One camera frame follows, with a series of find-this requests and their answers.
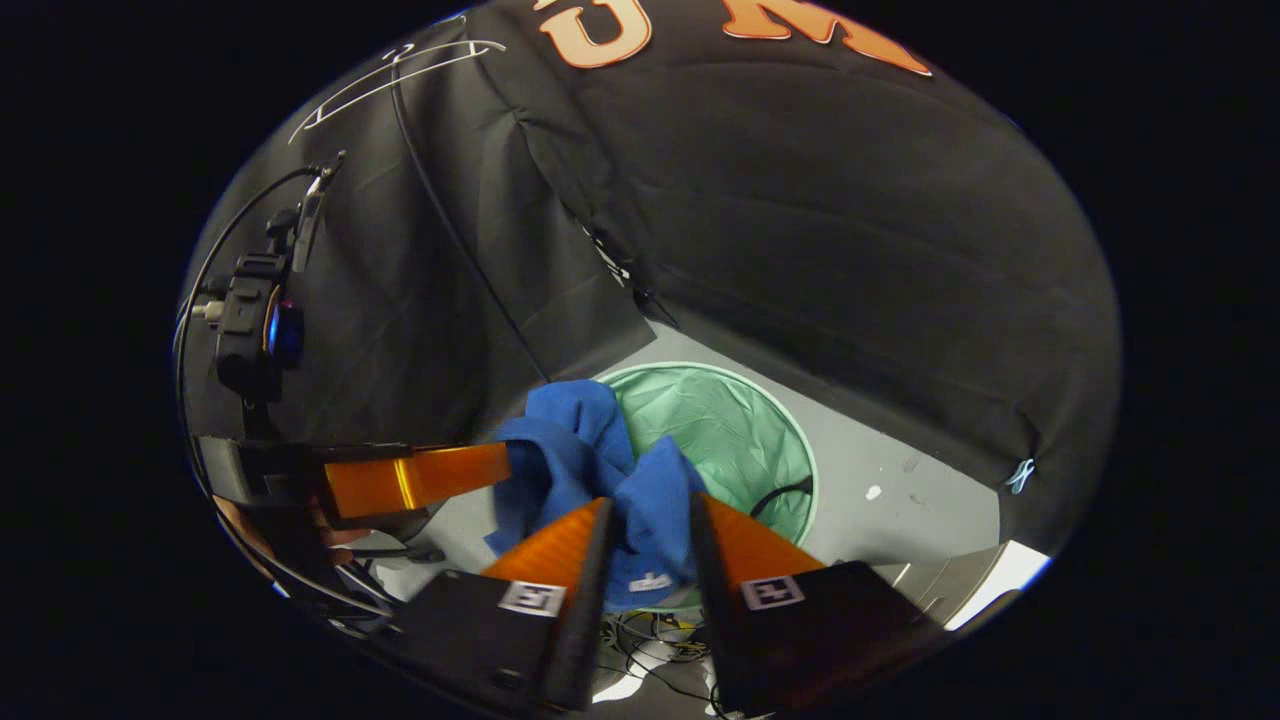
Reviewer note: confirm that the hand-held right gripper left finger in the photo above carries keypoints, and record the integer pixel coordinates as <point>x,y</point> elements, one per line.
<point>585,620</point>

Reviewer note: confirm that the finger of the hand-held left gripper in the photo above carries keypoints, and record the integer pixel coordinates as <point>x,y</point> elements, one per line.
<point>430,478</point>

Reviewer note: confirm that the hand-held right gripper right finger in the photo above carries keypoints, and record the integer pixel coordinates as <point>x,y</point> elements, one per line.
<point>715,620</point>

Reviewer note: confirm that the green laundry hamper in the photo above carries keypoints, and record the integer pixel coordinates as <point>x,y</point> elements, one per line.
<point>720,430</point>

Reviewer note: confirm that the white hanger with crossbar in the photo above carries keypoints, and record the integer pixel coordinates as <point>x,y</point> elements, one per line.
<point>400,85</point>

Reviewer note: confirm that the black backdrop cloth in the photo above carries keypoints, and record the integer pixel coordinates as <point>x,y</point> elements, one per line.
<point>380,320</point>
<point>850,250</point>

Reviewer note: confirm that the white panel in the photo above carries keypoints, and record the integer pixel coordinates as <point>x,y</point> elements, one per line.
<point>990,575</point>

